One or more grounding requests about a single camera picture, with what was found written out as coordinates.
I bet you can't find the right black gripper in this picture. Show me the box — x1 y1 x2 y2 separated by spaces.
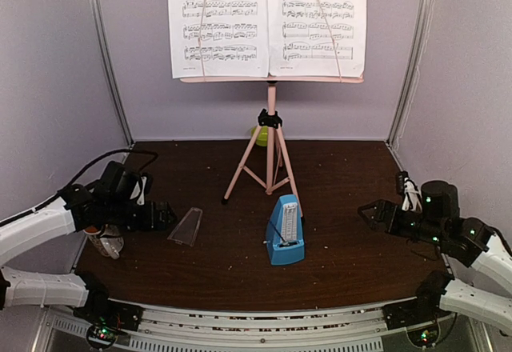
357 200 446 246

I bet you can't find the clear metronome cover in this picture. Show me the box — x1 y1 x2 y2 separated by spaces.
167 207 203 247

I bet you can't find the sheet music page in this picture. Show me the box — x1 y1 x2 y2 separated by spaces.
268 0 367 80
168 0 270 78

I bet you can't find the blue metronome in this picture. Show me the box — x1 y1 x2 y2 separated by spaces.
265 194 305 266

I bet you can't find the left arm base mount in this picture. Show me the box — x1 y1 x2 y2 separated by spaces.
70 272 143 351

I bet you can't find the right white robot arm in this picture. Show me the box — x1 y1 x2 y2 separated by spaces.
358 172 511 335

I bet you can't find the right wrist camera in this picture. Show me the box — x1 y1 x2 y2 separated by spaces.
395 171 422 213

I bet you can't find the pink perforated music stand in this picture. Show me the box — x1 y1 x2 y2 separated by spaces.
181 75 364 206

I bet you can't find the green plastic bowl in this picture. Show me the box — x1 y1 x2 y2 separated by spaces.
255 126 268 147

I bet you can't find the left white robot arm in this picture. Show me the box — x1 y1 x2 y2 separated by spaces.
1 151 177 323

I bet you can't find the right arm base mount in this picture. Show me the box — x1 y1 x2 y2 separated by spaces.
382 270 454 350

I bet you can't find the aluminium front rail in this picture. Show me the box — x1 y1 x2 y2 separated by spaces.
39 283 487 352

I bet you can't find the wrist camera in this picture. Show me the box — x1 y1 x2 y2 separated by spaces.
395 171 422 213
130 173 153 206

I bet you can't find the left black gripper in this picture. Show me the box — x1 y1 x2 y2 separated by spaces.
105 198 176 233

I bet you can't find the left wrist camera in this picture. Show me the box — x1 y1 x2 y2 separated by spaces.
130 173 153 206

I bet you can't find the patterned ceramic mug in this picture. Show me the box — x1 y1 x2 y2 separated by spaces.
83 225 125 260

